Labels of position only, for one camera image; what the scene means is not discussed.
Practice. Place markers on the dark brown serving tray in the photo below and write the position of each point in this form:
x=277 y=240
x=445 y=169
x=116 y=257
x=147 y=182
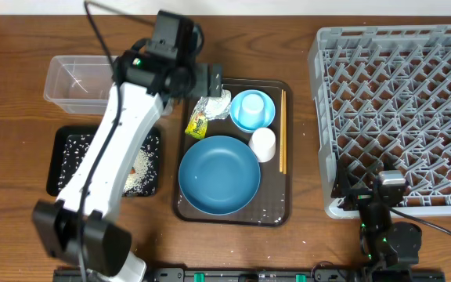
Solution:
x=271 y=205

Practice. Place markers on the dark blue plate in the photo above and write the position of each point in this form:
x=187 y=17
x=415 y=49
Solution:
x=219 y=175

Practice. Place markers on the light blue bowl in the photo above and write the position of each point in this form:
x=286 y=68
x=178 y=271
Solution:
x=269 y=111

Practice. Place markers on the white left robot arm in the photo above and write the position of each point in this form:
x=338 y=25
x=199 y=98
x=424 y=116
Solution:
x=79 y=227

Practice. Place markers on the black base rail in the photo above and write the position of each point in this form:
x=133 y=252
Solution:
x=181 y=275

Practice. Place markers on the grey dishwasher rack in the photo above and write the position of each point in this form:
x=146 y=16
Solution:
x=384 y=94

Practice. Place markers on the wooden chopstick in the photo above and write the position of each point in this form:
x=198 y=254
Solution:
x=284 y=116
x=282 y=110

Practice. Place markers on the yellow snack wrapper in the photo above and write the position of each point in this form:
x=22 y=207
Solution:
x=197 y=126

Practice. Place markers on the light blue cup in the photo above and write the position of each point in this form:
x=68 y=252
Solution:
x=251 y=113

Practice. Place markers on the black waste tray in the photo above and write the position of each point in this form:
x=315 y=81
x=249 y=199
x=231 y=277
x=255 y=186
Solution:
x=58 y=147

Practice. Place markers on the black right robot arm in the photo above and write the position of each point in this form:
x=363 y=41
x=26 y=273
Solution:
x=392 y=247

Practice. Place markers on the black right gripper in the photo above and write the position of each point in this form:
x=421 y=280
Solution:
x=342 y=189

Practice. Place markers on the pink white cup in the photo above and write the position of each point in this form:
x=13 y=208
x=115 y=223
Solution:
x=263 y=144

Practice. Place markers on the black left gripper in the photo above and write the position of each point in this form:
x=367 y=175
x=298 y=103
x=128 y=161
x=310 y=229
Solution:
x=207 y=84

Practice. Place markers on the clear plastic bin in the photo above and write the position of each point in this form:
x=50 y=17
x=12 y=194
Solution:
x=79 y=84

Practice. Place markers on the pile of white rice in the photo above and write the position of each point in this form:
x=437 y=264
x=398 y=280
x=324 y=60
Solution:
x=141 y=184

